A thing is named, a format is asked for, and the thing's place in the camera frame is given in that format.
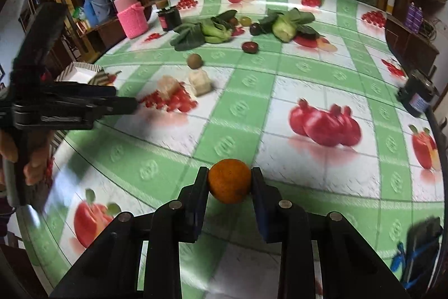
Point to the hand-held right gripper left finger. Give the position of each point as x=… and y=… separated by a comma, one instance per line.
x=200, y=211

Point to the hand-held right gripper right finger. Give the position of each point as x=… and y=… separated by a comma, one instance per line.
x=260, y=211

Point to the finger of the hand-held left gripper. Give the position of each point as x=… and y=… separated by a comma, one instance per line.
x=98, y=90
x=115, y=106

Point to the striped paper box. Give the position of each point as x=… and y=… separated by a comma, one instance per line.
x=80, y=74

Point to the orange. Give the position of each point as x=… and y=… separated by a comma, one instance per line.
x=229, y=181

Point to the person's left hand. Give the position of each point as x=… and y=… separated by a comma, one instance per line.
x=35, y=167

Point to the brown-topped sugarcane piece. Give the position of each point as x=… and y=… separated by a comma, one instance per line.
x=168, y=85

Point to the pink knit covered jar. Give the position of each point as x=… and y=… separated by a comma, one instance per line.
x=133, y=20

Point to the blue kettle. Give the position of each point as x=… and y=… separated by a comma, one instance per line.
x=96, y=8

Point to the pale sugarcane piece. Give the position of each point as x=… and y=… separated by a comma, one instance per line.
x=200, y=82

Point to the brown kiwi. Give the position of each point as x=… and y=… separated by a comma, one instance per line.
x=194, y=60

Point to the dark jar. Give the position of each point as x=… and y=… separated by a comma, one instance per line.
x=174, y=17
x=162, y=21

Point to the blue clip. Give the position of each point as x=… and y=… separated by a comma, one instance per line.
x=397, y=257

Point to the small brown fruit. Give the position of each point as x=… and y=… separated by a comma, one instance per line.
x=233, y=20

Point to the dark red plum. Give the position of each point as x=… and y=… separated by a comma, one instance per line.
x=250, y=46

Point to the green grape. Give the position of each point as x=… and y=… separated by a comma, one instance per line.
x=245, y=20

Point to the purple plum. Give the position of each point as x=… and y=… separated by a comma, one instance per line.
x=255, y=28

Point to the black phone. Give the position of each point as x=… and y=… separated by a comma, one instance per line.
x=423, y=243

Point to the pale-stemmed bok choy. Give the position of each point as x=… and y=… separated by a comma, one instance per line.
x=283, y=29

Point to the black electric motor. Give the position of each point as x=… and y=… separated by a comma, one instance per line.
x=416, y=96

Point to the wooden shelf unit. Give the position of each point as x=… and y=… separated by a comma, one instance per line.
x=409, y=39

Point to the purple bottle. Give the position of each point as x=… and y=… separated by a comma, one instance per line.
x=418, y=15
x=411, y=13

